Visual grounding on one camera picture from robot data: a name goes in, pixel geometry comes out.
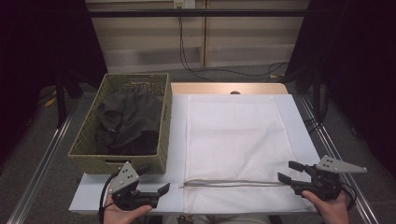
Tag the dark cloth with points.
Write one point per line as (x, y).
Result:
(130, 124)

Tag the white mesh laundry bag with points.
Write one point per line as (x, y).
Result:
(236, 137)

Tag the metal floor rail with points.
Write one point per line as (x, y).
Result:
(327, 143)
(43, 158)

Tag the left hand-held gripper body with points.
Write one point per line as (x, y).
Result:
(124, 182)

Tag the white table mat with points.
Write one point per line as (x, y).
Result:
(178, 124)

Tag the black horizontal bar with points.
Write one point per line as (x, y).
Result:
(199, 13)

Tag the black metal stand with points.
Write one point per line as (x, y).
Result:
(60, 99)
(317, 93)

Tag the dark table grommet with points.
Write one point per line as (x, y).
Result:
(235, 92)

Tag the dark curtain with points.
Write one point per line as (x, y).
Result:
(37, 46)
(358, 62)

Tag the person's lap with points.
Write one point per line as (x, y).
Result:
(224, 220)

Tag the person's right hand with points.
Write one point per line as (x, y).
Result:
(333, 213)

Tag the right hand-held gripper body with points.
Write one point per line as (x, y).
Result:
(323, 186)

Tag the person's left hand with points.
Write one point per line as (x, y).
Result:
(120, 216)

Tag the green woven basket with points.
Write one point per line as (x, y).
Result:
(90, 146)

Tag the white wall outlet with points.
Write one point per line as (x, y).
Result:
(184, 3)

